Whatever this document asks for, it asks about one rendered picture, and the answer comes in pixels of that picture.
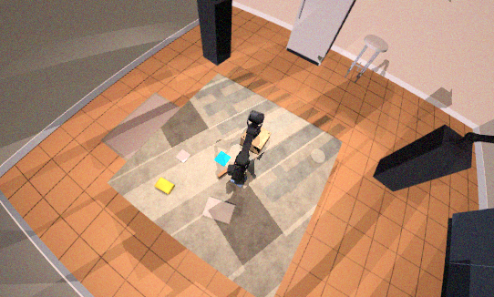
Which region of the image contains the orange long bar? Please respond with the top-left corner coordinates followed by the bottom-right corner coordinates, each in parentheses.
top-left (218, 169), bottom-right (227, 178)

